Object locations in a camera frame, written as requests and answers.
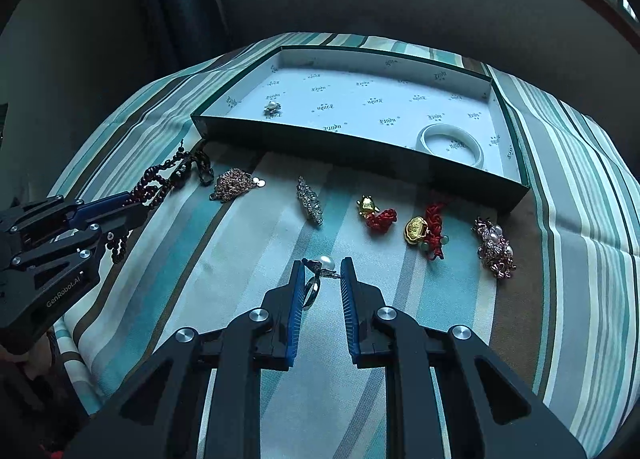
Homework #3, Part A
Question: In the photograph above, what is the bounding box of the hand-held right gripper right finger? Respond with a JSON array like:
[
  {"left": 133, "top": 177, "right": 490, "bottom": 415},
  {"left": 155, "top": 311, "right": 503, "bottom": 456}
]
[{"left": 340, "top": 256, "right": 588, "bottom": 459}]

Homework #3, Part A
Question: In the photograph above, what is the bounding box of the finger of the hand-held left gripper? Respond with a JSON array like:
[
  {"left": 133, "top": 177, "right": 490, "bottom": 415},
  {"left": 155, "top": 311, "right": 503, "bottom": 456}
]
[
  {"left": 9, "top": 206, "right": 152, "bottom": 291},
  {"left": 0, "top": 190, "right": 136, "bottom": 242}
]

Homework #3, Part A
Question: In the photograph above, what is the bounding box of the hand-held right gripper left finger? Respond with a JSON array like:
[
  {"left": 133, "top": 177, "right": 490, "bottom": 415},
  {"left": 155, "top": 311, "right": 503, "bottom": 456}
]
[{"left": 65, "top": 259, "right": 306, "bottom": 459}]

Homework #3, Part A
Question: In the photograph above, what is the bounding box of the dark red bead necklace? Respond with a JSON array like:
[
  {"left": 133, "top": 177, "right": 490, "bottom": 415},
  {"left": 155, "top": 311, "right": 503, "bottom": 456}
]
[{"left": 107, "top": 140, "right": 201, "bottom": 265}]

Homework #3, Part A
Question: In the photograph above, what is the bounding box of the silver pearl ring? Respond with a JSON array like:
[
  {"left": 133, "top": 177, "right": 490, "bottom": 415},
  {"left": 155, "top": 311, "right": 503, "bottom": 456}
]
[{"left": 300, "top": 255, "right": 342, "bottom": 310}]

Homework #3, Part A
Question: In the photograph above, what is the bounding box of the gold pig charm red knot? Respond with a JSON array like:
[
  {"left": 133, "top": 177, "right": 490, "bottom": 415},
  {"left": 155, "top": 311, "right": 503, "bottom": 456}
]
[{"left": 355, "top": 194, "right": 399, "bottom": 235}]

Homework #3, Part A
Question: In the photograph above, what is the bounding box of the gold ingot charm red cord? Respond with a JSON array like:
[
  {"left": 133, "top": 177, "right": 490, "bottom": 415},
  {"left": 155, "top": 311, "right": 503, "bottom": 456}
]
[{"left": 402, "top": 202, "right": 454, "bottom": 263}]

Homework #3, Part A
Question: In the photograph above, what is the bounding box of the silver rhinestone brooch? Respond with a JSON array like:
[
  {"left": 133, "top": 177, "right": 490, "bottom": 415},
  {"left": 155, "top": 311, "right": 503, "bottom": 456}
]
[{"left": 296, "top": 175, "right": 325, "bottom": 229}]

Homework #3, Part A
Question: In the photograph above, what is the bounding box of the rose gold pearl cluster brooch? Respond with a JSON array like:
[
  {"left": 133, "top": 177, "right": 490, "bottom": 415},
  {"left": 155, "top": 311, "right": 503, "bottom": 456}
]
[{"left": 471, "top": 216, "right": 518, "bottom": 280}]

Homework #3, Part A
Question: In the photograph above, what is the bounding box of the green jewelry box white inside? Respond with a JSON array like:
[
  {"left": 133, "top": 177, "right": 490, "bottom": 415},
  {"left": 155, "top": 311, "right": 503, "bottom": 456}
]
[{"left": 191, "top": 44, "right": 531, "bottom": 214}]

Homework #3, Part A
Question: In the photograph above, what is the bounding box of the striped teal cushion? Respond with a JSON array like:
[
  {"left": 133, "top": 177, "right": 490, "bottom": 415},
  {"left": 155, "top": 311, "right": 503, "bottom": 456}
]
[
  {"left": 47, "top": 32, "right": 551, "bottom": 459},
  {"left": 487, "top": 59, "right": 640, "bottom": 445}
]

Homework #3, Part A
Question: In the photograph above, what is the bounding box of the white jade bangle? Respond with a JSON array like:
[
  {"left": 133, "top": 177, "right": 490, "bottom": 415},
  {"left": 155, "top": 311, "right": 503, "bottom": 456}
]
[{"left": 415, "top": 122, "right": 487, "bottom": 170}]

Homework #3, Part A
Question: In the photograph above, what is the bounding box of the black chain bracelet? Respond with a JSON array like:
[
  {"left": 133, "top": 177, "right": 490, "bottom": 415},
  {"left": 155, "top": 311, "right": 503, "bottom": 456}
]
[{"left": 187, "top": 149, "right": 216, "bottom": 188}]

